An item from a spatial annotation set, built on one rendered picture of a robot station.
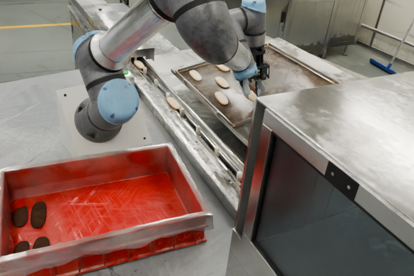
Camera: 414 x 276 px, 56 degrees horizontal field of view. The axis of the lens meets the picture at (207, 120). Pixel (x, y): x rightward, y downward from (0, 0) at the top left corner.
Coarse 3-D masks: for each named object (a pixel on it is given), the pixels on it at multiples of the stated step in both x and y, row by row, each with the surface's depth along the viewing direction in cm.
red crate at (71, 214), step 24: (72, 192) 110; (96, 192) 111; (120, 192) 111; (144, 192) 112; (168, 192) 113; (48, 216) 101; (72, 216) 102; (96, 216) 103; (120, 216) 103; (144, 216) 104; (168, 216) 105; (24, 240) 94; (72, 240) 95; (168, 240) 93; (192, 240) 97; (72, 264) 85; (96, 264) 88
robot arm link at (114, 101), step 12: (96, 84) 107; (108, 84) 105; (120, 84) 107; (96, 96) 107; (108, 96) 105; (120, 96) 107; (132, 96) 109; (96, 108) 108; (108, 108) 104; (120, 108) 106; (132, 108) 108; (96, 120) 111; (108, 120) 108; (120, 120) 107
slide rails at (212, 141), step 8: (144, 64) 188; (168, 104) 155; (176, 112) 150; (184, 112) 150; (184, 120) 145; (192, 120) 145; (192, 128) 140; (208, 136) 137; (216, 144) 133; (224, 152) 129; (232, 160) 125; (224, 168) 121; (240, 168) 122; (232, 176) 118; (240, 184) 115
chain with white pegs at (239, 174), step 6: (144, 72) 180; (150, 78) 177; (156, 84) 170; (168, 96) 159; (186, 120) 148; (192, 126) 144; (198, 126) 138; (198, 132) 138; (216, 150) 127; (222, 162) 126; (228, 168) 123; (234, 174) 121; (240, 174) 116; (240, 180) 118
